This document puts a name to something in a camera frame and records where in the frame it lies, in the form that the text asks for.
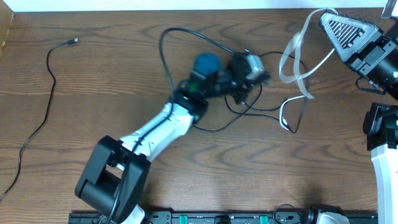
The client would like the black USB cable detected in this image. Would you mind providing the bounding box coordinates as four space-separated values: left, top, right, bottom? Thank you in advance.
192 51 310 134
0 37 80 200

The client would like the white USB cable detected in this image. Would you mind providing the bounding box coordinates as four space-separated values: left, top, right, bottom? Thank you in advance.
278 7 340 131

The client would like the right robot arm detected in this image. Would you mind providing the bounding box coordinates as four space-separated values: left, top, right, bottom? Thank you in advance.
319 12 397 223

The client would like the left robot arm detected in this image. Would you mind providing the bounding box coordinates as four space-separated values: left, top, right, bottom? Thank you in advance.
75 53 270 223

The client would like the cardboard panel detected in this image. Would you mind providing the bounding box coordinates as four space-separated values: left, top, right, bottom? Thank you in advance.
0 0 14 53

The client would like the left camera cable black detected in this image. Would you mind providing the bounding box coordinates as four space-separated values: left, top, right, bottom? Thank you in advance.
98 28 248 211

